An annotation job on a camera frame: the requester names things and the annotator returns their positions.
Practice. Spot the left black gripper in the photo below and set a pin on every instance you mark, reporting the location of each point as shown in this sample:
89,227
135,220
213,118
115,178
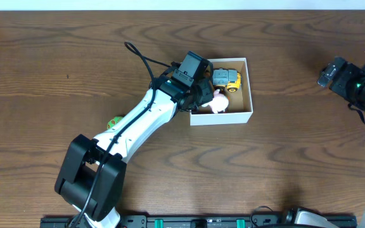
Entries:
206,92

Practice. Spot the pink white pig toy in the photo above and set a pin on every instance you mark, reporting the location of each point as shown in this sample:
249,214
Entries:
219,103

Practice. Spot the yellow grey toy truck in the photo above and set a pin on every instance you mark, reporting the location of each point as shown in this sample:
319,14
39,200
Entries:
227,79

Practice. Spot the green polyhedral dice ball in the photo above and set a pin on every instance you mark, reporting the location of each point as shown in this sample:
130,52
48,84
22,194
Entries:
113,122

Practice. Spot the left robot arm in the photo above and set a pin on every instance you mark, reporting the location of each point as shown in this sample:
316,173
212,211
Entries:
91,177

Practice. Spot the white cardboard box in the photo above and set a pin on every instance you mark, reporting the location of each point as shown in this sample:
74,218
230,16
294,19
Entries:
240,107

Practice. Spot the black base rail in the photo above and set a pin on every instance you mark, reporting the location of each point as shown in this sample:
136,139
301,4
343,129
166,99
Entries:
258,220

